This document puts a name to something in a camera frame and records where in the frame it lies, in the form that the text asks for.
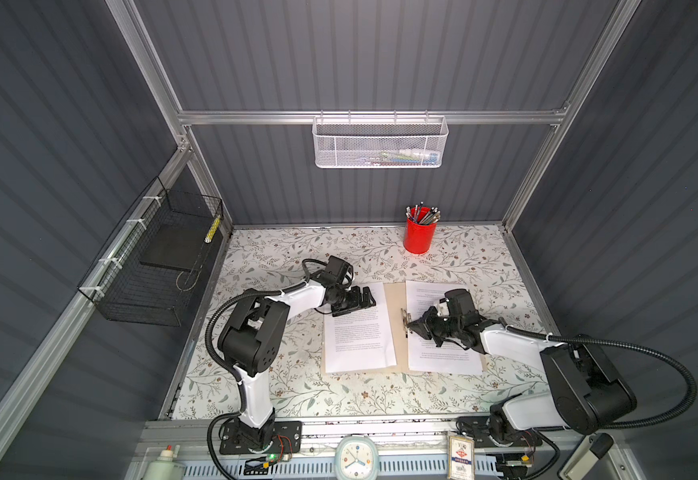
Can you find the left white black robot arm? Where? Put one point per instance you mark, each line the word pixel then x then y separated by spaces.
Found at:
pixel 245 334

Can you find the black white stapler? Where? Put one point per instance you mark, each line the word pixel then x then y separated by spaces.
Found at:
pixel 589 452

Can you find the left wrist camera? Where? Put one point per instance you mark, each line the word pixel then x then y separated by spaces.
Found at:
pixel 339 271

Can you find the white wire mesh basket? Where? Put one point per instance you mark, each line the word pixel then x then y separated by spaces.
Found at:
pixel 386 142

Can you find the yellow marker in basket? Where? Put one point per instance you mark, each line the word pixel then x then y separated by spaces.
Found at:
pixel 209 236

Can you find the black wire basket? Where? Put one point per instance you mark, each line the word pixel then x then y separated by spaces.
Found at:
pixel 123 290

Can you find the printed paper sheet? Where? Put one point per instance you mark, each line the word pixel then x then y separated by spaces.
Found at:
pixel 362 340
pixel 424 355

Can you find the silver folder lever clip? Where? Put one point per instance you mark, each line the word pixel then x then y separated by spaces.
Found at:
pixel 405 319

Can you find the white desk clock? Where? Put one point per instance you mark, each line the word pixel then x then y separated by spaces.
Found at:
pixel 356 458

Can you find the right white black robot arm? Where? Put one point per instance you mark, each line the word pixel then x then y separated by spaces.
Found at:
pixel 586 392

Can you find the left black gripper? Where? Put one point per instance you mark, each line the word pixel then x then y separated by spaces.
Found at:
pixel 355 304

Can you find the black notebook in basket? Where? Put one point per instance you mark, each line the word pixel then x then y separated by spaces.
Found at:
pixel 176 247

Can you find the white glue bottle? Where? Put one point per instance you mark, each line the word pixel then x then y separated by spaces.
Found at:
pixel 165 466

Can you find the small card box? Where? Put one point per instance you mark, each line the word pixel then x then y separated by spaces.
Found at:
pixel 460 453

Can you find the brown kraft paper folder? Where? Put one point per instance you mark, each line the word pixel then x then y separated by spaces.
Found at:
pixel 396 299

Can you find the red pen cup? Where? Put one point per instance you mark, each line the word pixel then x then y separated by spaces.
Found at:
pixel 420 229

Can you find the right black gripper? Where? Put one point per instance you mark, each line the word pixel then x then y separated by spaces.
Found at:
pixel 423 325

